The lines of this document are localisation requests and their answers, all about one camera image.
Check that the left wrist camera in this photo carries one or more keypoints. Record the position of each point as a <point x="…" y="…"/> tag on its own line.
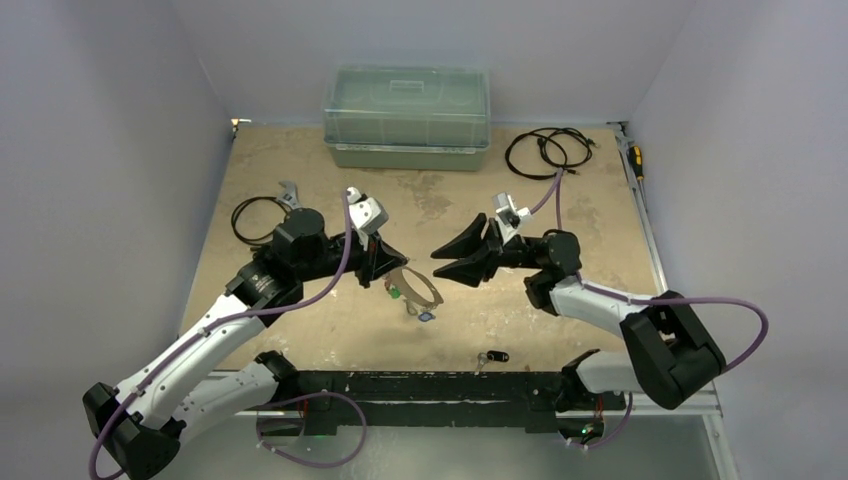
<point x="366" y="213"/>

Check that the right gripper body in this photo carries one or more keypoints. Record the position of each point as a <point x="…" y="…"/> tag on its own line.
<point x="495" y="249"/>

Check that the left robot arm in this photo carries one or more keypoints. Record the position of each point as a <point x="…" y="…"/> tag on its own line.
<point x="143" y="421"/>

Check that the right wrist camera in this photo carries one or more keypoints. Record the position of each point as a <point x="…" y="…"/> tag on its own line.
<point x="508" y="217"/>

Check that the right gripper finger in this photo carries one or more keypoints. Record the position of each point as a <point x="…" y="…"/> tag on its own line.
<point x="471" y="241"/>
<point x="469" y="272"/>

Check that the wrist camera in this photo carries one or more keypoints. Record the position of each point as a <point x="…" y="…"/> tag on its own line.
<point x="508" y="217"/>
<point x="366" y="213"/>

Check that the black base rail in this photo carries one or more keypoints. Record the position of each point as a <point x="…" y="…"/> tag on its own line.
<point x="537" y="402"/>

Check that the red handled adjustable wrench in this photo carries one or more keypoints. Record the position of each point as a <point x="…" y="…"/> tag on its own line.
<point x="288" y="196"/>

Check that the clear lidded green box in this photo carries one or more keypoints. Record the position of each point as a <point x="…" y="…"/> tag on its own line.
<point x="408" y="117"/>

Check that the loose black tagged key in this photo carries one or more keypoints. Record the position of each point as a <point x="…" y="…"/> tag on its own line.
<point x="490" y="356"/>

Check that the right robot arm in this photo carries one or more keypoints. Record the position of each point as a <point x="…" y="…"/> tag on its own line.
<point x="669" y="354"/>

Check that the yellow black screwdriver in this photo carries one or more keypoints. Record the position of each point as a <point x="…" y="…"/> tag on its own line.
<point x="635" y="160"/>

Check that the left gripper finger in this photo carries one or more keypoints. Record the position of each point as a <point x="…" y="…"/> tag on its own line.
<point x="385" y="254"/>
<point x="380" y="274"/>

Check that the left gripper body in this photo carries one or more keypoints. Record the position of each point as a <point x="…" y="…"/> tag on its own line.
<point x="358" y="256"/>

